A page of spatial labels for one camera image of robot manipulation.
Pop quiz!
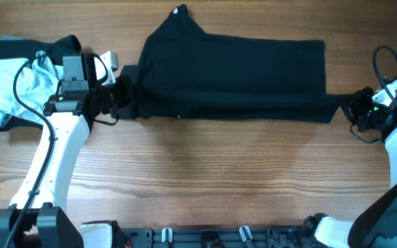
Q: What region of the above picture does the black t-shirt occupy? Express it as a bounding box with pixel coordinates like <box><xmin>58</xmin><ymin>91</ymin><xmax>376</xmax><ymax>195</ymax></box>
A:
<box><xmin>118</xmin><ymin>5</ymin><xmax>339</xmax><ymax>123</ymax></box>

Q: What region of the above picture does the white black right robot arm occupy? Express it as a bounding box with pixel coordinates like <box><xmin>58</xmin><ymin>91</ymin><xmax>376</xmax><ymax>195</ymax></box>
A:
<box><xmin>296</xmin><ymin>81</ymin><xmax>397</xmax><ymax>247</ymax></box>

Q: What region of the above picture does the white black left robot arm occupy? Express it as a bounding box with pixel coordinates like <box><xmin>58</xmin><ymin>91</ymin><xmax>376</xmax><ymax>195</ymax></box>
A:
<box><xmin>0</xmin><ymin>76</ymin><xmax>136</xmax><ymax>247</ymax></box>

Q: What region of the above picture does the folded black garment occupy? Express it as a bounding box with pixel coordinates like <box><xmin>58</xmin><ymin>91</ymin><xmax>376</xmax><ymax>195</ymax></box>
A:
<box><xmin>0</xmin><ymin>34</ymin><xmax>81</xmax><ymax>132</ymax></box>

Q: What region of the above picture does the crumpled light grey garment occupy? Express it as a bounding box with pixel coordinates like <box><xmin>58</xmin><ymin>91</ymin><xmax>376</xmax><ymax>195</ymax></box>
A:
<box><xmin>0</xmin><ymin>51</ymin><xmax>63</xmax><ymax>127</ymax></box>

